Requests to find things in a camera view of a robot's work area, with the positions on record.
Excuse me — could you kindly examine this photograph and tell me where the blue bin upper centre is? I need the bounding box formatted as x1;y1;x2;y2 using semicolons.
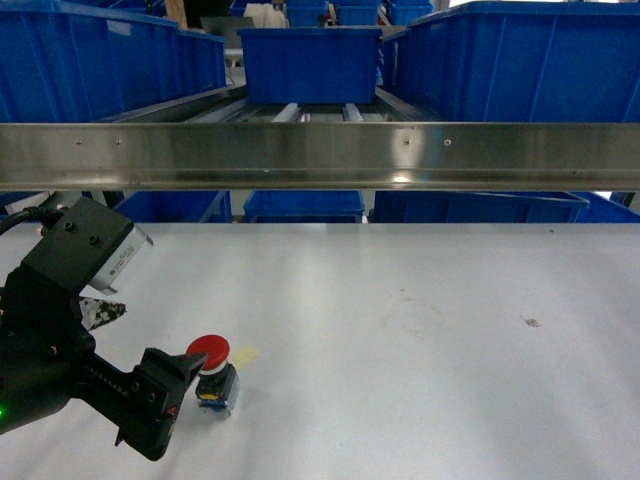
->
238;27;382;105

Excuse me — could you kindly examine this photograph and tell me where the blue bin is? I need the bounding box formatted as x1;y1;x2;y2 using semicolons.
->
385;1;639;123
1;1;227;123
238;27;382;105
114;190;232;223
369;191;590;224
243;190;364;223

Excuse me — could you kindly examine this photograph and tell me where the red emergency stop push button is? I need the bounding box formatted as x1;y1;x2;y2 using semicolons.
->
186;334;239;417

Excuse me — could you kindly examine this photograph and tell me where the blue bin upper left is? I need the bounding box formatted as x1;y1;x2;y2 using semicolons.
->
1;1;227;123

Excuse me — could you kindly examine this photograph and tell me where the stainless steel shelf rail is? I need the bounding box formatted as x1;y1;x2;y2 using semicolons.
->
1;122;639;191

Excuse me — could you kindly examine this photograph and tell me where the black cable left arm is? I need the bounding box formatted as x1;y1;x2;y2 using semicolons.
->
0;205;66;237

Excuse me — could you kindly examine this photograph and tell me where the yellow tape scrap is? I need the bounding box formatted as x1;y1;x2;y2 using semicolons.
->
230;345;260;371

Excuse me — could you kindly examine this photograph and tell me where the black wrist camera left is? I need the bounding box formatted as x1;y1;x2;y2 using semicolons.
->
21;197;154;295

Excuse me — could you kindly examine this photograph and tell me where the blue bin lower right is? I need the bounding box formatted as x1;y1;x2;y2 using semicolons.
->
369;191;590;224

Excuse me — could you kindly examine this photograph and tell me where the blue bin lower centre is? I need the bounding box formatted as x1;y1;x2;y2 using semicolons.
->
243;190;364;223

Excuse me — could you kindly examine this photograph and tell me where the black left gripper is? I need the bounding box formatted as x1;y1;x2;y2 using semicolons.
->
1;264;207;461

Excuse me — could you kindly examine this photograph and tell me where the blue bin lower left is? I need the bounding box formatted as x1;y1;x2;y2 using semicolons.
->
114;190;232;223

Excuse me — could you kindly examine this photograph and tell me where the blue bin upper right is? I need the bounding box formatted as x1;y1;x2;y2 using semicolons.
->
385;1;639;123

